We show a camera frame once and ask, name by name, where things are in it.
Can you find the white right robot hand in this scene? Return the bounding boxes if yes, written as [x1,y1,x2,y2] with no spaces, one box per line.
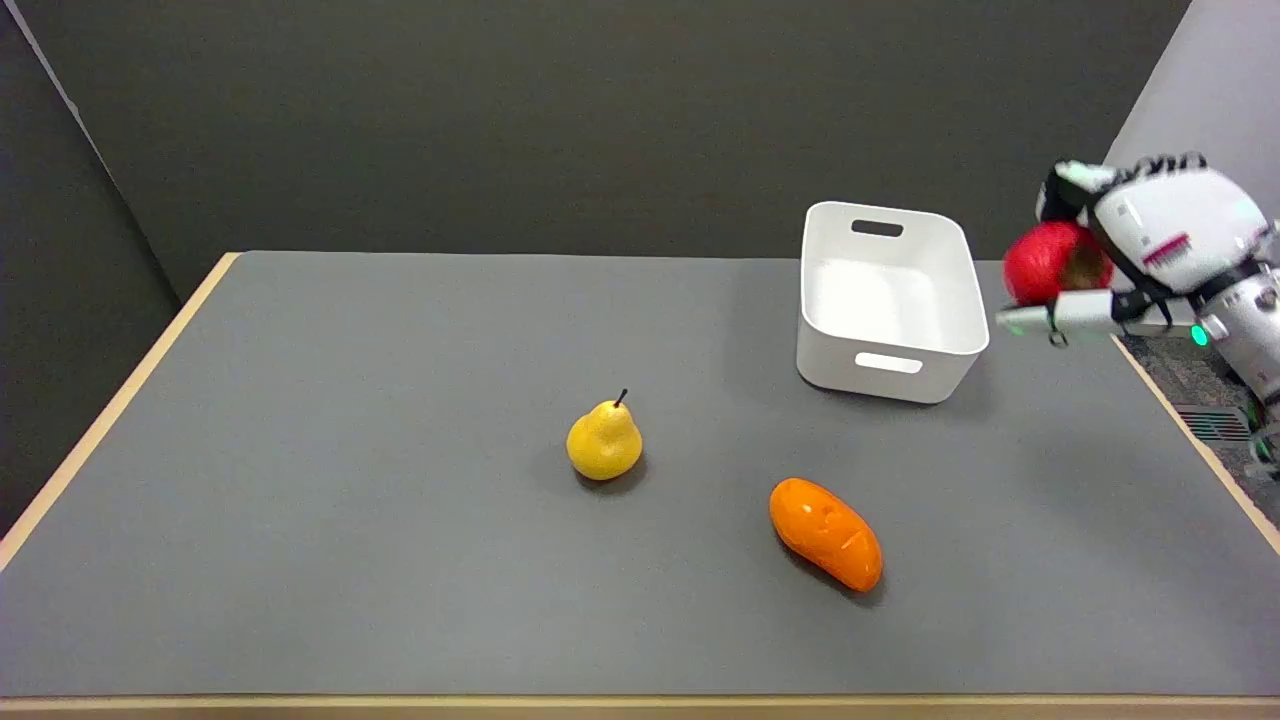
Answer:
[997,153,1278,347]

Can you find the red apple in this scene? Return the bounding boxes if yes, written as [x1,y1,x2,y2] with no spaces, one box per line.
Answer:
[1003,221,1115,306]

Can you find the white plastic box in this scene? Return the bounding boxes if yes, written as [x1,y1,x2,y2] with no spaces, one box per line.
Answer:
[796,201,991,405]

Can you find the floor vent grille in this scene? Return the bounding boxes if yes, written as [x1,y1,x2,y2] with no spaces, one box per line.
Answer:
[1176,404,1253,443]

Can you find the orange sweet potato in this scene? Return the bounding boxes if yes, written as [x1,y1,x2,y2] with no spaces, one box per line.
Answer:
[769,477,885,593]

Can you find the yellow pear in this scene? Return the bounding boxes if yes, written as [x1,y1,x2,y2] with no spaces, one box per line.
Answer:
[566,390,644,482]

